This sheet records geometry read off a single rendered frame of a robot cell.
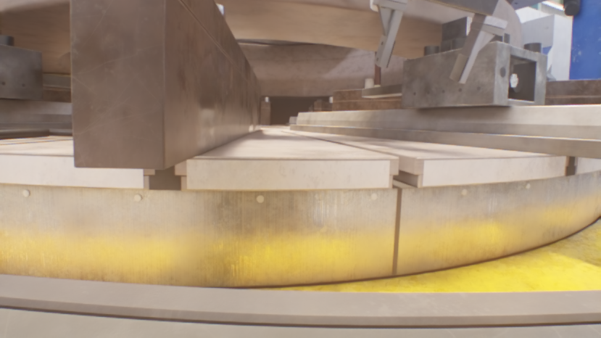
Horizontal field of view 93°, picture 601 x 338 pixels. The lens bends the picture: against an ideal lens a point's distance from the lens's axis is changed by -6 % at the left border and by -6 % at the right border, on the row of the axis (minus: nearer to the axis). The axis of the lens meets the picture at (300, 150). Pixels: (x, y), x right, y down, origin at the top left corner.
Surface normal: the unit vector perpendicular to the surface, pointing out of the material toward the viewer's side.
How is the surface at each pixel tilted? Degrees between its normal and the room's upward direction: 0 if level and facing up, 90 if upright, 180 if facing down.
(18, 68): 90
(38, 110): 72
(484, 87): 90
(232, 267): 90
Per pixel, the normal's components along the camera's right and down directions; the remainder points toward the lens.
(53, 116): 0.95, 0.05
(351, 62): -0.67, 0.05
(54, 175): -0.01, 0.09
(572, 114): -0.85, -0.30
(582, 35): -0.92, 0.01
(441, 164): 0.26, 0.10
